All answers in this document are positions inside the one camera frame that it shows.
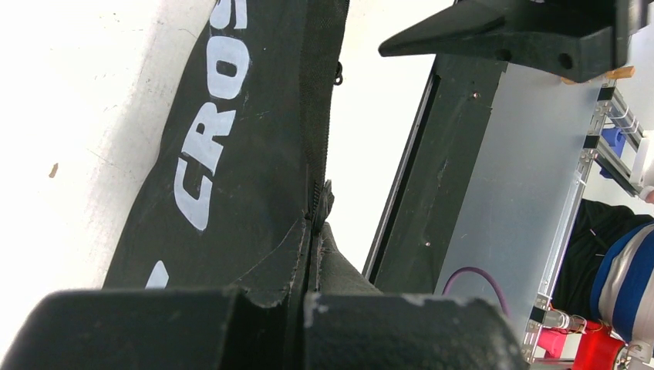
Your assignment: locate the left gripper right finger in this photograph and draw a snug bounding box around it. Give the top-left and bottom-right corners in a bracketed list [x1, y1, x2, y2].
[315, 223, 381, 299]

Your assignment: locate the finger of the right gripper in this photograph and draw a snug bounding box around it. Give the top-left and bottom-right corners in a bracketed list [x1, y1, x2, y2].
[379, 0, 621, 82]

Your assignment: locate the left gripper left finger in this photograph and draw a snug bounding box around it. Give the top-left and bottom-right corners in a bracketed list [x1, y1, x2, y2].
[234, 217, 310, 309]

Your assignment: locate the black Crossway racket bag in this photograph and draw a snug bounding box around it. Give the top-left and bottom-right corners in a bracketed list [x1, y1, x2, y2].
[104, 1, 349, 288]

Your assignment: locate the person in striped shirt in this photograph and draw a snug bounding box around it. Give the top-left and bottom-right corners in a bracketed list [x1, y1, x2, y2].
[552, 200, 653, 343]

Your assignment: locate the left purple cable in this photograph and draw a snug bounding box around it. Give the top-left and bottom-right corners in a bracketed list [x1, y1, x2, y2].
[441, 266, 512, 318]

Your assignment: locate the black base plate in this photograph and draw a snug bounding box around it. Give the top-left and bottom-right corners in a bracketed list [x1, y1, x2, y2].
[363, 55, 508, 294]

